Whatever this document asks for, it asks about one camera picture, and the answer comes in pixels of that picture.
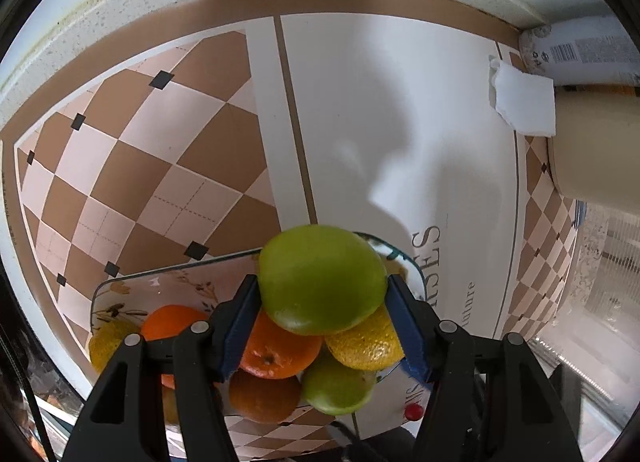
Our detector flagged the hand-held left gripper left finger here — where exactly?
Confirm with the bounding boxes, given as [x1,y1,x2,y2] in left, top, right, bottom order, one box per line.
[62,273,261,462]

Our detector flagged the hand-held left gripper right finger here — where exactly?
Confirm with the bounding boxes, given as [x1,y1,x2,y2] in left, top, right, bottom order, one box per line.
[385,273,585,462]

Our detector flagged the orange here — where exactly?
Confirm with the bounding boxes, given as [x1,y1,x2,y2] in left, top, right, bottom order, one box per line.
[140,304,211,390]
[239,309,323,380]

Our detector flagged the yellow citrus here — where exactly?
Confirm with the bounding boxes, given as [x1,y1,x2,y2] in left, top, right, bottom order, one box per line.
[324,304,406,372]

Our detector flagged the reddish brown round fruit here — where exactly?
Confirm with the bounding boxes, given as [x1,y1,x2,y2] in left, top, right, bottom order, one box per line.
[228,369,302,424]

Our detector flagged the floral oval plate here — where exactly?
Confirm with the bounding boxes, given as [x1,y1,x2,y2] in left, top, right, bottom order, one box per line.
[91,231,427,418]

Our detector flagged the green apple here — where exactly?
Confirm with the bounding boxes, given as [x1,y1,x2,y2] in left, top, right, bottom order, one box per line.
[301,349,377,415]
[257,224,388,335]

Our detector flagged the dark brown round fruit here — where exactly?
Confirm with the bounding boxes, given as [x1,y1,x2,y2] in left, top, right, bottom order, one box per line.
[162,389,182,424]

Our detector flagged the yellow lemon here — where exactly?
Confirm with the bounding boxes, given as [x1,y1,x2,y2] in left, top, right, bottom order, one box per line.
[89,319,143,373]

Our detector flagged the checkered brown table mat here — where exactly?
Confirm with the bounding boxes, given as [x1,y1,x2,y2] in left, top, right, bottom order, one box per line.
[0,0,583,448]

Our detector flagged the white paper tissue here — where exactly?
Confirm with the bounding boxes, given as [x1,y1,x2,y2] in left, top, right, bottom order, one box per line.
[487,54,557,137]

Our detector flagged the cream utensil holder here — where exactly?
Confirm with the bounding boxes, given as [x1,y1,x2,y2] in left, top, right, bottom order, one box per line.
[547,84,640,217]

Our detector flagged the white labelled package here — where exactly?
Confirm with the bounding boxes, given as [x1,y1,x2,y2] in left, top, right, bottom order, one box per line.
[519,14,640,88]

